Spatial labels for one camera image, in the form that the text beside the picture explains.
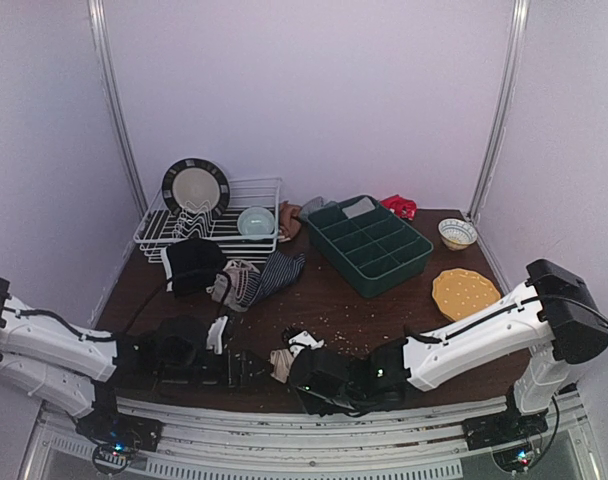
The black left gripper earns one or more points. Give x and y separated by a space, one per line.
232 367

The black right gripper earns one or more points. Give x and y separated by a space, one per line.
294 370

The green compartment tray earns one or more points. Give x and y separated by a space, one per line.
374 252

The grey boxer briefs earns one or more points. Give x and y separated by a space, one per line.
363 206

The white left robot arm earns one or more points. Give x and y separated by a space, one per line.
80 370

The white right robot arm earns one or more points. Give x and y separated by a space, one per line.
552 314

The beige striped underwear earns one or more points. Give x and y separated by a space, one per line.
236 285

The blue striped underwear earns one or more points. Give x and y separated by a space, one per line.
279 272

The brown crumpled underwear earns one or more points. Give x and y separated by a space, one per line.
289 222

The grey crumpled underwear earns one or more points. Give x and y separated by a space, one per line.
312 206

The yellow plate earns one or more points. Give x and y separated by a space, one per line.
459 293

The light blue bowl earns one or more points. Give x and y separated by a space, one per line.
256 221

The black rimmed plate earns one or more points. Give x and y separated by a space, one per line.
191 184

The red cloth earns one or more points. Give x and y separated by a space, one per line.
402 207

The patterned white bowl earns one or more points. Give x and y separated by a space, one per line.
457 234

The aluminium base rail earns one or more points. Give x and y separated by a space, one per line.
424 443

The white wire dish rack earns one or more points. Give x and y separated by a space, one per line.
162 227

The left aluminium frame post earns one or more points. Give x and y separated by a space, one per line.
101 40

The aluminium frame post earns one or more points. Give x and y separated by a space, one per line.
516 38
101 40

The right aluminium frame post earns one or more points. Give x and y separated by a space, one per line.
516 38

